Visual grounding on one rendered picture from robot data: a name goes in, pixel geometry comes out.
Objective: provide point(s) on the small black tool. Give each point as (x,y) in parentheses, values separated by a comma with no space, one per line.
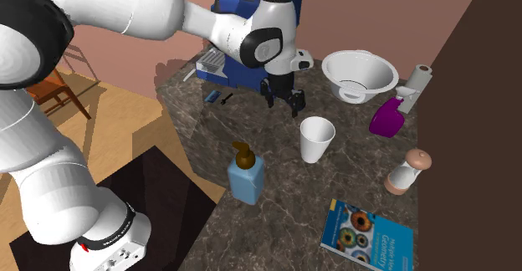
(226,98)

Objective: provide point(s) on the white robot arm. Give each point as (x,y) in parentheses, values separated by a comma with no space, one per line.
(61,172)

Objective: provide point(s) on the white paper cup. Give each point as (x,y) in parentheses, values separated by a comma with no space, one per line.
(316,139)

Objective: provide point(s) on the blue soap dispenser brown pump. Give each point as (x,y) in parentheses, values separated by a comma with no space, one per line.
(246,178)

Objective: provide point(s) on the dark robot stand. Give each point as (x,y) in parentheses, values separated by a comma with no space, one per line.
(163,205)

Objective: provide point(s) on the small blue flat tool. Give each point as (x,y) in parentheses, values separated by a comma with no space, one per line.
(212,96)

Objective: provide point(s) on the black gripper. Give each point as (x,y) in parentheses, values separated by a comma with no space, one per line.
(280,81)

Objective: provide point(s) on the blue espresso machine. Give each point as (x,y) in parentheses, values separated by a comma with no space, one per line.
(236,64)

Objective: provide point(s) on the brown wooden chair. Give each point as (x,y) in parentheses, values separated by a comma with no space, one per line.
(53,86)

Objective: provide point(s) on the blue book with eyes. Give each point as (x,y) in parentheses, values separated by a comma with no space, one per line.
(367,237)

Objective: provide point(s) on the pink and white grinder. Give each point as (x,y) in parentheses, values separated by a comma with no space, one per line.
(405,174)

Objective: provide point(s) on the purple spray bottle white nozzle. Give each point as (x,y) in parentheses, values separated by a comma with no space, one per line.
(387,119)

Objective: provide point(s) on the white paper towel roll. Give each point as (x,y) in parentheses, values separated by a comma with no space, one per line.
(417,86)

